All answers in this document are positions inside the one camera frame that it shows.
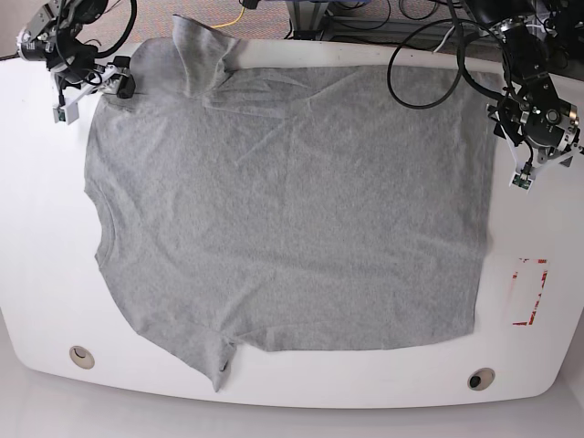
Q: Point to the red tape rectangle marking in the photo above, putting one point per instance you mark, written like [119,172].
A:
[527,286]

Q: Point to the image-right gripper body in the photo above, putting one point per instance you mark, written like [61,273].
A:
[537,138]

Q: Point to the aluminium frame stand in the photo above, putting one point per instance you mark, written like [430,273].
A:
[356,27]

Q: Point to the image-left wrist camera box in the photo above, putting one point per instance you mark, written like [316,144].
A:
[66,114]

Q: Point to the table grommet hole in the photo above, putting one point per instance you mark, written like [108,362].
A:
[481,379]
[81,357]

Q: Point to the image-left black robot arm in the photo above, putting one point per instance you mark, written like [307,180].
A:
[51,37]

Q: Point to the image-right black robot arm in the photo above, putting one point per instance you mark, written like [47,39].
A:
[561,31]

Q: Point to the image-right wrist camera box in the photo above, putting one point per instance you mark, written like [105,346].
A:
[521,181]

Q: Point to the left table grommet hole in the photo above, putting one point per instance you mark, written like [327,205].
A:
[81,357]

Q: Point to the grey t-shirt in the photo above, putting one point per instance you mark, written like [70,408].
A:
[287,208]

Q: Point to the right table grommet hole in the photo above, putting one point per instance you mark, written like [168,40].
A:
[481,379]

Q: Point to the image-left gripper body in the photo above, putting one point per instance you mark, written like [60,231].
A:
[103,78]

